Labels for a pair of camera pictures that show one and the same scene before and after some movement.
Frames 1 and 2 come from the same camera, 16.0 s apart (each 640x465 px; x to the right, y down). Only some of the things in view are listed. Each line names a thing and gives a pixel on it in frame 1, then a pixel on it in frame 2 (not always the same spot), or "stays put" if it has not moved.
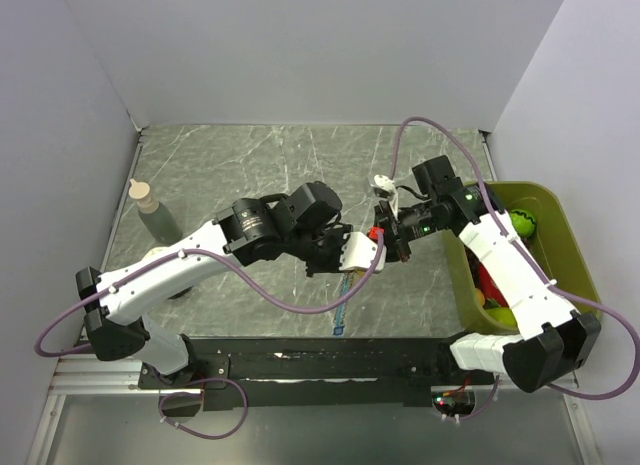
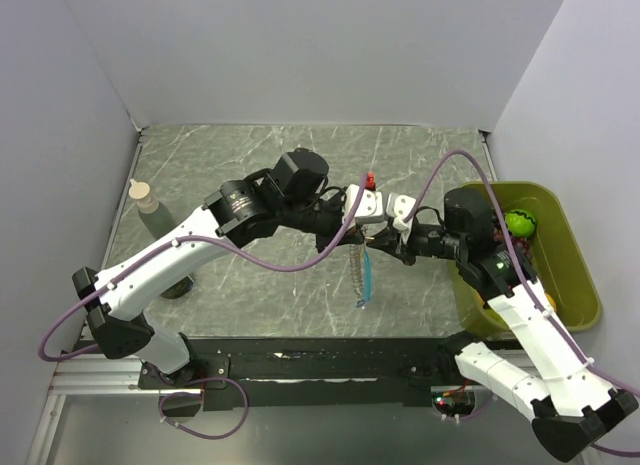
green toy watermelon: (523, 222) stays put
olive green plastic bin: (552, 247) stays put
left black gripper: (332, 267) -> (321, 240)
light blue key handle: (341, 312) -> (367, 276)
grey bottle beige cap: (154, 214) stays put
